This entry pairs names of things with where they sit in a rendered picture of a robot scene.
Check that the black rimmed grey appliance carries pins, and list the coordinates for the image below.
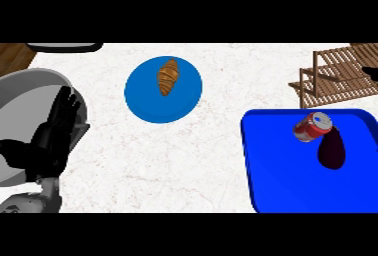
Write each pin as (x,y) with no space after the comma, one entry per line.
(64,47)

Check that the blue tray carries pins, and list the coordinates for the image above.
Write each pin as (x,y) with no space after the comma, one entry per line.
(296,173)

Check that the blue round plate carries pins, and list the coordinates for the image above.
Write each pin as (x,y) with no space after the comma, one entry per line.
(148,103)

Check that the dark purple eggplant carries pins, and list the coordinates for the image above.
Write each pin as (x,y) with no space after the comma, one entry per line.
(331,150)

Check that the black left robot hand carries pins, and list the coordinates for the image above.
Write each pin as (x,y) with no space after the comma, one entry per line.
(52,133)

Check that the red soda can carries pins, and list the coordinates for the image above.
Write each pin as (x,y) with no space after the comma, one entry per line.
(310,127)

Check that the wooden tiered shelf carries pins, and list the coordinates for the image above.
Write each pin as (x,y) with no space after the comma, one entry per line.
(334,80)

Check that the large grey bowl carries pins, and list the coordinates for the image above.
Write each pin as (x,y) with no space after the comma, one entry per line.
(22,100)

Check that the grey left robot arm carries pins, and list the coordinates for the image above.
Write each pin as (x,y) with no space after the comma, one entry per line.
(39,200)

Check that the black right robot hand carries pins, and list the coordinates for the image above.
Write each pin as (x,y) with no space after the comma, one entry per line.
(371,73)

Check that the brown croissant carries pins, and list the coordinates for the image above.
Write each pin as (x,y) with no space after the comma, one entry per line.
(167,77)

